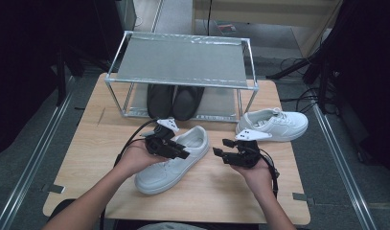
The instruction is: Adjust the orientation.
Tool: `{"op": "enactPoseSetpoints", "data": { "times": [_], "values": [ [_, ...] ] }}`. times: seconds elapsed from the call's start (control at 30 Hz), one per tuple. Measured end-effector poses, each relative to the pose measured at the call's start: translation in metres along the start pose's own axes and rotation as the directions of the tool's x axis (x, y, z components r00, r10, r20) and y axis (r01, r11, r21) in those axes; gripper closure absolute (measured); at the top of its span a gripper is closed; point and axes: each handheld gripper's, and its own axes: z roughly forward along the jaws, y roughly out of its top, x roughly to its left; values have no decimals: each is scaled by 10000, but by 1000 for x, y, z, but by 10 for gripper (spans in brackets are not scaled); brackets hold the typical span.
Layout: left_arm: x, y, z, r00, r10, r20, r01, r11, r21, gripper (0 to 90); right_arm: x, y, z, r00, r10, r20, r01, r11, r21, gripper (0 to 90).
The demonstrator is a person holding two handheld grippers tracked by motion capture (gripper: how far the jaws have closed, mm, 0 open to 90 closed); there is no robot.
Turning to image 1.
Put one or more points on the red booklet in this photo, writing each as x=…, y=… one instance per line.
x=226, y=28

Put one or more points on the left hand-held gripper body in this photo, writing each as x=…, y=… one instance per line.
x=167, y=124

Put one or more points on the dark curtain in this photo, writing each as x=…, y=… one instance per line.
x=368, y=80
x=29, y=48

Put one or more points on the person's grey shirt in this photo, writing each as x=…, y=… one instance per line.
x=168, y=226

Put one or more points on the grey tape strip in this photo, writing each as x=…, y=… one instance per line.
x=53, y=188
x=302, y=198

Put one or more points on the white sneaker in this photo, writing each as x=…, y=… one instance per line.
x=165, y=175
x=279, y=123

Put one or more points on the person's left hand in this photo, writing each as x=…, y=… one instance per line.
x=135, y=159

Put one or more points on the light wooden cabinet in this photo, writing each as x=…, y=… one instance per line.
x=266, y=14

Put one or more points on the metal floor rail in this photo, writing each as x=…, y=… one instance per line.
x=339, y=166
x=29, y=172

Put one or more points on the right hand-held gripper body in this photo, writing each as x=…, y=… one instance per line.
x=251, y=134

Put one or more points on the black tripod stand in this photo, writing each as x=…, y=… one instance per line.
x=294, y=67

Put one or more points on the black slipper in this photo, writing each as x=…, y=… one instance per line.
x=160, y=100
x=188, y=102

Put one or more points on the dark rounded armrest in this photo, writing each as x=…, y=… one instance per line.
x=63, y=206

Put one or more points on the person's right hand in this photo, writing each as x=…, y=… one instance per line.
x=258, y=177

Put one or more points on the metal shoe rack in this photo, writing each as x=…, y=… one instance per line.
x=183, y=60

